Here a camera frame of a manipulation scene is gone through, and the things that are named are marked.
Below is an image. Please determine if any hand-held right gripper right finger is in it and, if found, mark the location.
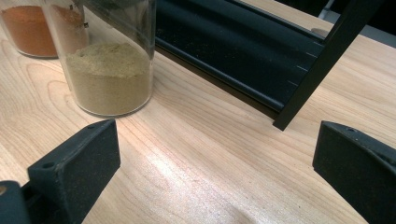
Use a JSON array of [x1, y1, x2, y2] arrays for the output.
[[312, 120, 396, 224]]

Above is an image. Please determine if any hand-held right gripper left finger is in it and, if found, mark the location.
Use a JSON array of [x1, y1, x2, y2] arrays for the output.
[[27, 119, 121, 224]]

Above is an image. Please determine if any glass jar with orange powder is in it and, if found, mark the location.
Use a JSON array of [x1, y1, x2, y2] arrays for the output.
[[0, 0, 60, 60]]

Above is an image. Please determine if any black metal shelf rack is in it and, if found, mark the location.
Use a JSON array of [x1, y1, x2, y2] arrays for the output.
[[153, 0, 387, 132]]

